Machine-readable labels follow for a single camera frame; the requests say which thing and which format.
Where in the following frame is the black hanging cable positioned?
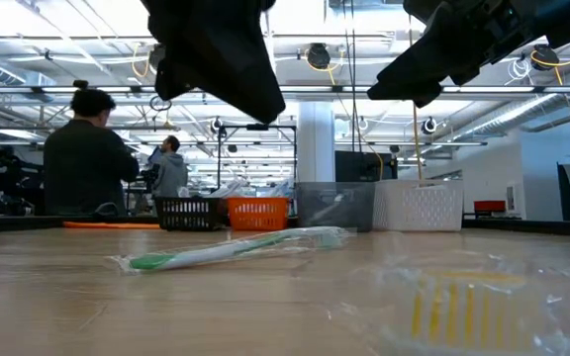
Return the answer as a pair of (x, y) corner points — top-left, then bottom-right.
(341, 0), (364, 155)

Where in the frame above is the white perforated basket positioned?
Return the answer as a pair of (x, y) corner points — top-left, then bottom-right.
(371, 178), (465, 233)

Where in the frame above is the orange toothbrush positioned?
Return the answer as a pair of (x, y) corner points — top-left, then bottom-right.
(329, 249), (570, 356)

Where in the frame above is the red box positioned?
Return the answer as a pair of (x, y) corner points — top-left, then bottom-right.
(472, 199), (508, 215)

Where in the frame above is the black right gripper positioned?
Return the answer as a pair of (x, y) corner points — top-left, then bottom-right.
(366, 0), (570, 110)

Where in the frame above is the grey translucent bin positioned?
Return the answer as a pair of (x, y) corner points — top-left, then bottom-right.
(294, 180), (377, 234)

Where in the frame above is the black perforated basket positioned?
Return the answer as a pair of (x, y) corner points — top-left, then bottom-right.
(153, 196), (228, 232)

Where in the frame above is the orange perforated basket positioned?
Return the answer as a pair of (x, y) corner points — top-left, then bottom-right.
(226, 196), (292, 232)

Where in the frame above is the silver ventilation duct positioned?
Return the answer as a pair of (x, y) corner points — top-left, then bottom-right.
(450, 58), (570, 145)

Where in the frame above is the person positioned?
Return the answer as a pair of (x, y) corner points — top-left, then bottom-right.
(42, 79), (141, 218)
(146, 134), (190, 200)

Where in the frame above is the black stand frame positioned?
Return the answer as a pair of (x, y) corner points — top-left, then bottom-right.
(217, 124), (298, 200)

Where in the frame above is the black monitor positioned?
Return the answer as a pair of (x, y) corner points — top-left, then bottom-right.
(333, 150), (399, 184)

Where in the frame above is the long ceiling light strip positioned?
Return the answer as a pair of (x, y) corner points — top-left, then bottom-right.
(0, 84), (570, 97)

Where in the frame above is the orange flat mat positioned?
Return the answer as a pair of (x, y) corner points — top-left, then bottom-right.
(61, 221), (162, 230)

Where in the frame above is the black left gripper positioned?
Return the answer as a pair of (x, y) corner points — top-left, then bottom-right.
(140, 0), (287, 126)

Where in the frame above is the white building column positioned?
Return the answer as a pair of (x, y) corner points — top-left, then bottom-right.
(296, 101), (336, 185)

